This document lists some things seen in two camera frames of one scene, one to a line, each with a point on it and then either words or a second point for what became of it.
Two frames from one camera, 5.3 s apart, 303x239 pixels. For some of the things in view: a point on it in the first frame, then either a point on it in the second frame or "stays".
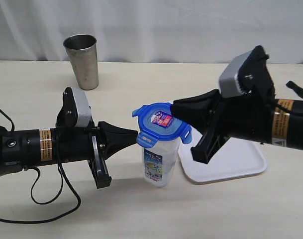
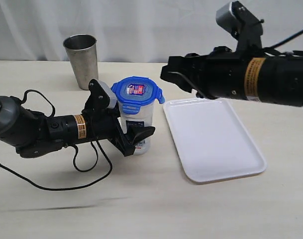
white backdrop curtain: x=209 y=32 stays
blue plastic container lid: x=156 y=122 → x=133 y=92
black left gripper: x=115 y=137 → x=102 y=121
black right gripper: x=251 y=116 → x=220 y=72
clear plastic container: x=158 y=162 → x=145 y=118
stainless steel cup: x=83 y=51 stays
